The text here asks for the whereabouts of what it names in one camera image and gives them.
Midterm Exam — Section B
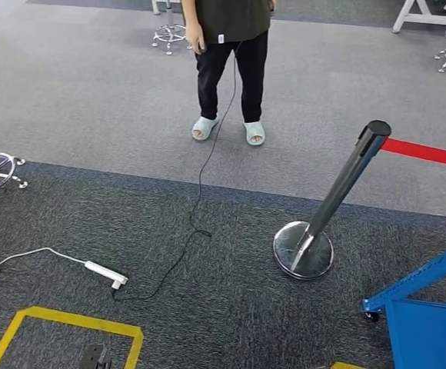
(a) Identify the person's right hand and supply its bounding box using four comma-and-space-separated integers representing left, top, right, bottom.
185, 19, 207, 55

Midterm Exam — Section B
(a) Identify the thin black floor cable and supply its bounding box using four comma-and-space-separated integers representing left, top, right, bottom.
110, 40, 245, 302

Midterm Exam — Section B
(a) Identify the blue metal shelf rack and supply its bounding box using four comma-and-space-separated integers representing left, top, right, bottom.
362, 239, 446, 369

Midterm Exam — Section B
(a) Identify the person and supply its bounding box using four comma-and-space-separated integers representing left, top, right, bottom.
181, 0, 277, 148

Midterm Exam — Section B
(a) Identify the white furniture leg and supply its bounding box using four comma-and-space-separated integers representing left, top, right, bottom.
151, 0, 182, 15

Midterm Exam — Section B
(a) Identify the chrome barrier stanchion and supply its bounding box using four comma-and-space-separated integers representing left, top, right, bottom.
273, 120, 392, 281

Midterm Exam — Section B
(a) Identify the red barrier belt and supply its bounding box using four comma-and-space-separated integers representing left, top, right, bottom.
380, 137, 446, 171

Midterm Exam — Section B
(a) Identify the white power strip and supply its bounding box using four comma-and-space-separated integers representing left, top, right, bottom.
84, 259, 129, 291

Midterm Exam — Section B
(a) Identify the yellow tape square outline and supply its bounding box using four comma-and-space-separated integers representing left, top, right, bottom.
0, 305, 144, 369

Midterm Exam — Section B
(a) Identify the white metal frame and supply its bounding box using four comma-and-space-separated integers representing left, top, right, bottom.
392, 0, 446, 38

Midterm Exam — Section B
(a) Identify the white cable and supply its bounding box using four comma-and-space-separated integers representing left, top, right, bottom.
0, 247, 87, 286

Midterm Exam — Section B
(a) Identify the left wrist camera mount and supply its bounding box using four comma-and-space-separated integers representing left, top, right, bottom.
78, 344, 113, 369

